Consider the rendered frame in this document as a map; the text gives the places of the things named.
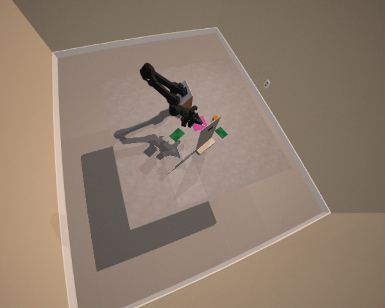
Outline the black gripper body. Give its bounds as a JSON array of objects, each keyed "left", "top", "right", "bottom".
[{"left": 181, "top": 105, "right": 198, "bottom": 128}]

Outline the grey flat panel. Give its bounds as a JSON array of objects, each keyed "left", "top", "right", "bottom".
[{"left": 196, "top": 116, "right": 221, "bottom": 155}]

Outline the magenta flat square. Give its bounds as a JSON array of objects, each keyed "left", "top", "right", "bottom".
[{"left": 193, "top": 116, "right": 207, "bottom": 131}]

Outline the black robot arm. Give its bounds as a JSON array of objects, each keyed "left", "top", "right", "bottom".
[{"left": 140, "top": 63, "right": 189, "bottom": 127}]

